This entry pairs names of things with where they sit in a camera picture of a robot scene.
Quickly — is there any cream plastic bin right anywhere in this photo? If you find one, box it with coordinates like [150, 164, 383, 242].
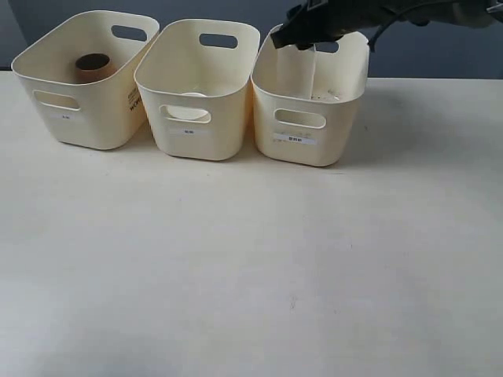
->
[251, 32, 369, 167]

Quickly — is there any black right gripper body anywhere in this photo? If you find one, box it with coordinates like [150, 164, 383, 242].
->
[285, 0, 457, 38]

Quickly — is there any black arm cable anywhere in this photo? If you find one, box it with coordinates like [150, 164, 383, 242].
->
[367, 0, 433, 54]

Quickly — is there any clear plastic bottle white cap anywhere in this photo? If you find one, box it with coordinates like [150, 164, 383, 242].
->
[277, 46, 316, 100]

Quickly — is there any cream plastic bin middle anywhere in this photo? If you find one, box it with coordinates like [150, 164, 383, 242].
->
[134, 19, 260, 161]

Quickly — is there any cream plastic bin left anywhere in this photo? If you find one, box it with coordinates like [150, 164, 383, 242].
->
[11, 10, 160, 150]

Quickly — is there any cream plastic bin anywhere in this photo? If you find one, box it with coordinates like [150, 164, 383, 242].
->
[251, 32, 369, 167]
[134, 19, 260, 161]
[11, 10, 160, 150]

